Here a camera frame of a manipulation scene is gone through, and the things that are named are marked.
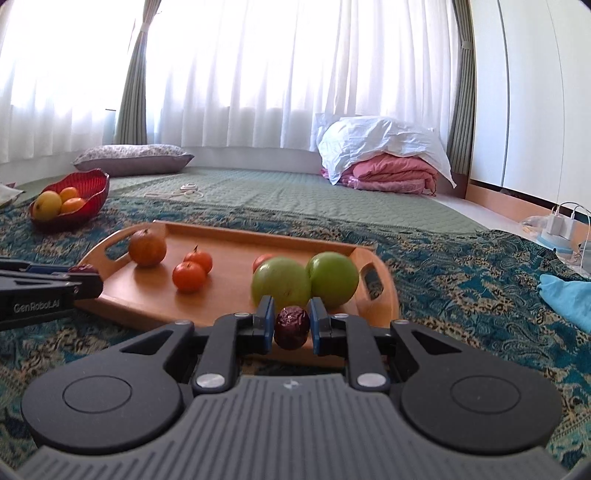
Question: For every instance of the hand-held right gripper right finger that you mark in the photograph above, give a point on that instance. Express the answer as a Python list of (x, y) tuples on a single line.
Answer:
[(317, 323)]

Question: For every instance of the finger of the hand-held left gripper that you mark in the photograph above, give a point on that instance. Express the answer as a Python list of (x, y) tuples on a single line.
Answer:
[(87, 286), (46, 268)]

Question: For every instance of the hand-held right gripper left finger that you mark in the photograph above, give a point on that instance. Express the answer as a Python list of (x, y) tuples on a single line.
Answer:
[(265, 323)]

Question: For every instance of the dark red date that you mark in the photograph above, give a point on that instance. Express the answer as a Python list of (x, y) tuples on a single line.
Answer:
[(84, 268), (292, 328)]

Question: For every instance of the green apple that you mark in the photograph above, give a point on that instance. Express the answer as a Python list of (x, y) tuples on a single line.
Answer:
[(333, 279), (280, 284)]

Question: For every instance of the wooden tray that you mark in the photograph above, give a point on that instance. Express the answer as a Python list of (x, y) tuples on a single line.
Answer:
[(221, 300)]

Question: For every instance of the small red-orange fruit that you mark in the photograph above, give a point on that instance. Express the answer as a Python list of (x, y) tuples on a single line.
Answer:
[(262, 261)]

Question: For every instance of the large orange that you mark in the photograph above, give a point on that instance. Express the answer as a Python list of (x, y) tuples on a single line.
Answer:
[(147, 249)]

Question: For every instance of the tangerine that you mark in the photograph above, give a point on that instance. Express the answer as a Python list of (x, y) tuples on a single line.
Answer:
[(199, 261), (189, 277)]

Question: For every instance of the small orange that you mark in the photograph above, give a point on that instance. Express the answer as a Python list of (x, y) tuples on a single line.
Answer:
[(73, 205), (69, 193)]

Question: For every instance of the white patterned cloth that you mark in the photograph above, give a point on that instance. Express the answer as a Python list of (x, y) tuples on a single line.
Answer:
[(7, 194)]

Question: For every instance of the red glass bowl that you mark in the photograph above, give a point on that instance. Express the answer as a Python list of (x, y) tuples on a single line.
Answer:
[(92, 189)]

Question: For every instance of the green quilted mat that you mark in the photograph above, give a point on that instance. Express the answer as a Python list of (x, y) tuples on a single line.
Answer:
[(277, 189)]

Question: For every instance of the floral pillow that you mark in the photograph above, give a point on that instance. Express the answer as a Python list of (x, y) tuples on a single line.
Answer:
[(134, 157)]

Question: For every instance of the teal patterned blanket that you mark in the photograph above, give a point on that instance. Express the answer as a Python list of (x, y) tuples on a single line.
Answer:
[(461, 300)]

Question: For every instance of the pink folded blanket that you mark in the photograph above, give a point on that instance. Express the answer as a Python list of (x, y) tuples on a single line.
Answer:
[(392, 177)]

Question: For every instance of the white pillow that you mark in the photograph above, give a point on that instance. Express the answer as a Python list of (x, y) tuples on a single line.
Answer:
[(383, 138)]

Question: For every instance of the grey-green drape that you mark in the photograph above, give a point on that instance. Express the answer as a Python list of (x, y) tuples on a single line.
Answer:
[(461, 92), (134, 83)]

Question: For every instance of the clear plastic bag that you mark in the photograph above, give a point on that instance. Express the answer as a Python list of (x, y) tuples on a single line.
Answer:
[(535, 225)]

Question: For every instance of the blue cloth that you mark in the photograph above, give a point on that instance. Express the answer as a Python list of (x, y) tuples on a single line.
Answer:
[(568, 300)]

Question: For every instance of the white sheer curtain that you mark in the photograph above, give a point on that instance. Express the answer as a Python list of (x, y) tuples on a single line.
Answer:
[(277, 69)]

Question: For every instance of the light blue power strip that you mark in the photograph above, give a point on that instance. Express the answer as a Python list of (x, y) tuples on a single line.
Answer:
[(561, 244)]

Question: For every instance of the white charger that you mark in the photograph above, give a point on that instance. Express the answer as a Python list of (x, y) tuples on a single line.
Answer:
[(556, 224), (571, 226)]

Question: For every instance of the white wardrobe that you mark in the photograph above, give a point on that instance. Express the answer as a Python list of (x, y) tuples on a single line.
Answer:
[(531, 92)]

